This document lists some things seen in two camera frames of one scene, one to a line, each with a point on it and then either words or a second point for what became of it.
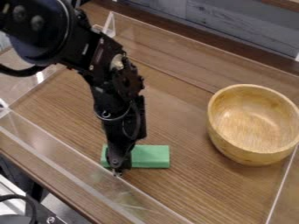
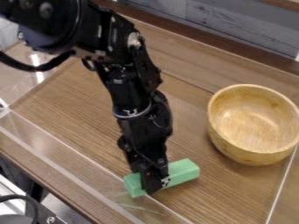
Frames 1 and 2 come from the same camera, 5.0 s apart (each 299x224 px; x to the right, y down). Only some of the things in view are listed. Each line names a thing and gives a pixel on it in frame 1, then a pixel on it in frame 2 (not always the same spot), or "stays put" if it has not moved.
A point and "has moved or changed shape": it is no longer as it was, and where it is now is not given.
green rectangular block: (145, 157) has moved or changed shape
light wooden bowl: (252, 123) stays put
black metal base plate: (44, 215) stays put
